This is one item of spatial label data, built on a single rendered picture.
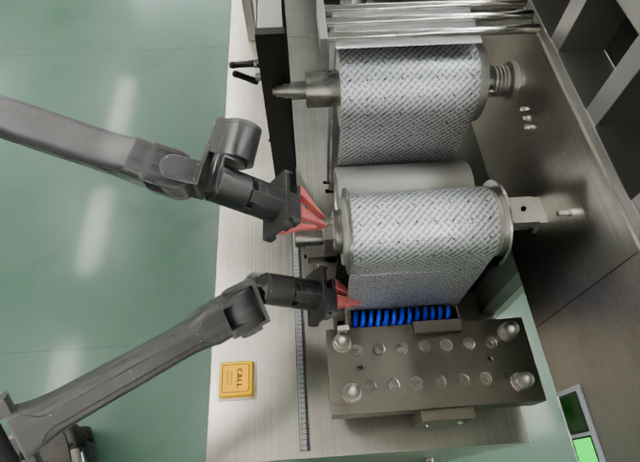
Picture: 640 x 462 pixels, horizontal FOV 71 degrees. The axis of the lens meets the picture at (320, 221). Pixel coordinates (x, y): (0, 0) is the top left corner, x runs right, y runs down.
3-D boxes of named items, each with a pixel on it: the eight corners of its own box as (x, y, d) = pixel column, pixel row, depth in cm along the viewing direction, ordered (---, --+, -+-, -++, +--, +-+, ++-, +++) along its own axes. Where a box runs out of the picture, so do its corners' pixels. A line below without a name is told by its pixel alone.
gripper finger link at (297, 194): (312, 252, 76) (265, 237, 70) (310, 216, 79) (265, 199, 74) (338, 236, 71) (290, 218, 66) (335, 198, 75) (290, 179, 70)
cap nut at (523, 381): (508, 372, 86) (516, 367, 82) (527, 371, 86) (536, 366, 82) (513, 392, 84) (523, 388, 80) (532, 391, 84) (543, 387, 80)
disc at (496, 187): (468, 208, 88) (494, 162, 75) (470, 208, 88) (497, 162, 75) (487, 279, 80) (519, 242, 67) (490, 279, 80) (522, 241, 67)
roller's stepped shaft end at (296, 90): (272, 91, 84) (271, 78, 81) (305, 90, 84) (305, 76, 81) (273, 104, 82) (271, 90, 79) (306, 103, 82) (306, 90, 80)
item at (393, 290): (344, 310, 94) (350, 273, 78) (456, 303, 94) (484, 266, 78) (345, 311, 93) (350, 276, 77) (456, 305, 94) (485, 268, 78)
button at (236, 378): (222, 365, 100) (219, 362, 97) (253, 363, 100) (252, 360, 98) (220, 398, 96) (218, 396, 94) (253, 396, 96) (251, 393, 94)
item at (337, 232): (331, 235, 82) (330, 201, 77) (342, 235, 82) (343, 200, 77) (335, 263, 76) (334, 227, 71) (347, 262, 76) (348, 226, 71)
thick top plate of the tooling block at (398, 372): (325, 337, 96) (326, 329, 90) (510, 326, 97) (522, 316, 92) (330, 419, 87) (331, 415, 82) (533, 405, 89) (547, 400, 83)
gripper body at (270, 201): (271, 245, 71) (230, 231, 66) (272, 191, 76) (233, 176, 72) (296, 227, 66) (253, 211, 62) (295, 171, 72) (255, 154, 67)
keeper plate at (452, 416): (410, 417, 93) (420, 410, 84) (457, 414, 93) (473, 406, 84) (411, 431, 92) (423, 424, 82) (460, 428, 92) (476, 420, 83)
